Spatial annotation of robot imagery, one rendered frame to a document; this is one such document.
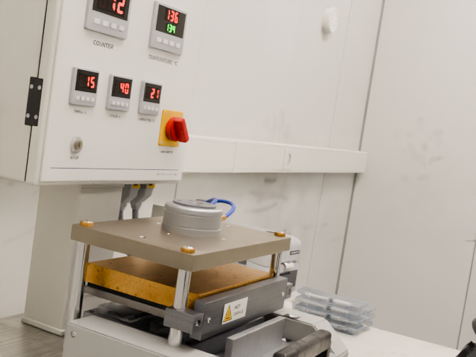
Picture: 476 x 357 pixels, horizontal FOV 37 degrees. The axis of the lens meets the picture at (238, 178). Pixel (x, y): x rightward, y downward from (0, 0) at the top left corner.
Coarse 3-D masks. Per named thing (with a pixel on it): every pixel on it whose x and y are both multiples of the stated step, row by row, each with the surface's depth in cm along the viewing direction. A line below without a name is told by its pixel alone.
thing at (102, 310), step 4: (100, 304) 91; (100, 308) 90; (104, 308) 90; (100, 312) 90; (104, 312) 90; (108, 312) 90; (112, 312) 89; (116, 312) 89; (144, 312) 91; (108, 316) 90; (112, 316) 89; (116, 316) 89; (120, 316) 89; (124, 316) 89; (128, 316) 88; (132, 316) 89; (136, 316) 89; (140, 316) 90; (144, 316) 91; (148, 316) 92; (124, 320) 89; (128, 320) 88; (132, 320) 89; (136, 320) 89
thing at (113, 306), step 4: (104, 304) 92; (108, 304) 92; (112, 304) 92; (116, 304) 93; (108, 308) 90; (112, 308) 90; (116, 308) 91; (120, 308) 91; (124, 308) 91; (128, 308) 92; (132, 308) 92; (120, 312) 89; (124, 312) 89; (128, 312) 90; (132, 312) 90; (136, 312) 90; (140, 312) 90
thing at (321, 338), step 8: (312, 336) 89; (320, 336) 90; (328, 336) 92; (296, 344) 85; (304, 344) 85; (312, 344) 87; (320, 344) 89; (328, 344) 92; (280, 352) 81; (288, 352) 81; (296, 352) 83; (304, 352) 84; (312, 352) 87; (320, 352) 90; (328, 352) 93
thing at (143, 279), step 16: (128, 256) 97; (96, 272) 89; (112, 272) 88; (128, 272) 88; (144, 272) 89; (160, 272) 90; (176, 272) 92; (192, 272) 93; (208, 272) 95; (224, 272) 96; (240, 272) 98; (256, 272) 99; (96, 288) 89; (112, 288) 88; (128, 288) 87; (144, 288) 86; (160, 288) 85; (192, 288) 84; (208, 288) 86; (224, 288) 87; (128, 304) 87; (144, 304) 86; (160, 304) 85; (192, 304) 83
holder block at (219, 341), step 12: (84, 312) 91; (96, 312) 91; (132, 324) 88; (144, 324) 89; (252, 324) 97; (168, 336) 85; (216, 336) 88; (228, 336) 91; (204, 348) 86; (216, 348) 89
